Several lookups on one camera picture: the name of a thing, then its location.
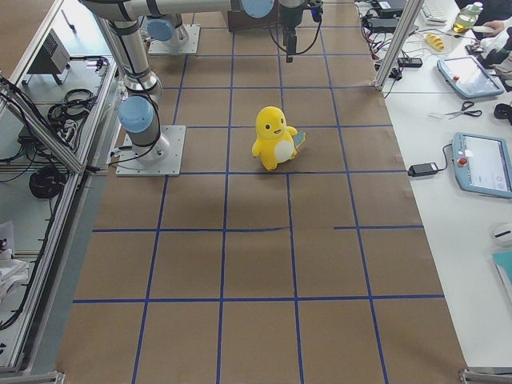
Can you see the yellow plush dinosaur toy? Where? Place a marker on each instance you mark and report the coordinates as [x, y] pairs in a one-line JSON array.
[[276, 142]]

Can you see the black handled scissors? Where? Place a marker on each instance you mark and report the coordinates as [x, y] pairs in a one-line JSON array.
[[465, 109]]

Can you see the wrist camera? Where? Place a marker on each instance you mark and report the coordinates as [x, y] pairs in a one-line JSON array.
[[316, 9]]

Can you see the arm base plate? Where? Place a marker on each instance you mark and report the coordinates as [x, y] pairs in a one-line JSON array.
[[165, 158], [158, 48]]

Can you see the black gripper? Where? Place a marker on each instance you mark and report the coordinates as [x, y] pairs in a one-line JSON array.
[[289, 18]]

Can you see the aluminium frame post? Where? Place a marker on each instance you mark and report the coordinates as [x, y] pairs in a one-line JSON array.
[[401, 34]]

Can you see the far blue teach pendant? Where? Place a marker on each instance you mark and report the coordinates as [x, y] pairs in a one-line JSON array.
[[467, 76]]

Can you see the black power adapter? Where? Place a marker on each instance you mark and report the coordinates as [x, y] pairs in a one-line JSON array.
[[423, 169]]

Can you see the teal notebook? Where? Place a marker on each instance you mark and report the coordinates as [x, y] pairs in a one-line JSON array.
[[502, 262]]

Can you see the blue teach pendant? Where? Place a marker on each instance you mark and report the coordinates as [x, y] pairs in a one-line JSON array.
[[467, 76], [482, 164]]

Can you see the near blue teach pendant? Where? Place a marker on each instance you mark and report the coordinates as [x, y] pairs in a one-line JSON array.
[[482, 164]]

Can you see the grey metal control box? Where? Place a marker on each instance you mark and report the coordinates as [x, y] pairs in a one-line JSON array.
[[52, 59]]

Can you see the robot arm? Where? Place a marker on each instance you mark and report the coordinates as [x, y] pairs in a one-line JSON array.
[[168, 28], [123, 30]]

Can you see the yellow liquid bottle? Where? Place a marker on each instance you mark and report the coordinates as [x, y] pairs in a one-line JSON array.
[[467, 17]]

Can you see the crumpled white cloth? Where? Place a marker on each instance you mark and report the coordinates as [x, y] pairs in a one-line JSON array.
[[14, 272]]

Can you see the yellow banana toy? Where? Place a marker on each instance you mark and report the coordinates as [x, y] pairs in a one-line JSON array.
[[435, 42]]

